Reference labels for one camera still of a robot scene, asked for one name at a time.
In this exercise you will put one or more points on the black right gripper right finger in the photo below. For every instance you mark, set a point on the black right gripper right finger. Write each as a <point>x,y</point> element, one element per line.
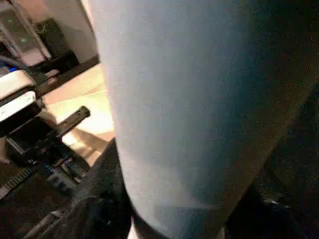
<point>269,216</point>

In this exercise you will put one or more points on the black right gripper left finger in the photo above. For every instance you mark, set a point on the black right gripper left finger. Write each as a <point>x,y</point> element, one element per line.
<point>99,199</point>

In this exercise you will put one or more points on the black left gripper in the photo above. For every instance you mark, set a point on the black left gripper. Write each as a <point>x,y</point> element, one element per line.
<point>37,142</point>

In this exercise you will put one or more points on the white plastic table top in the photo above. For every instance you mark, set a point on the white plastic table top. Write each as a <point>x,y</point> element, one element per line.
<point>94,119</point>

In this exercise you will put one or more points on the white plastic table leg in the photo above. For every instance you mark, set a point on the white plastic table leg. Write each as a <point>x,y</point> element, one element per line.
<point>174,99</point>

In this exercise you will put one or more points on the black work mat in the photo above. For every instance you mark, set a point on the black work mat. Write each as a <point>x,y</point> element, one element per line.
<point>294,161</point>

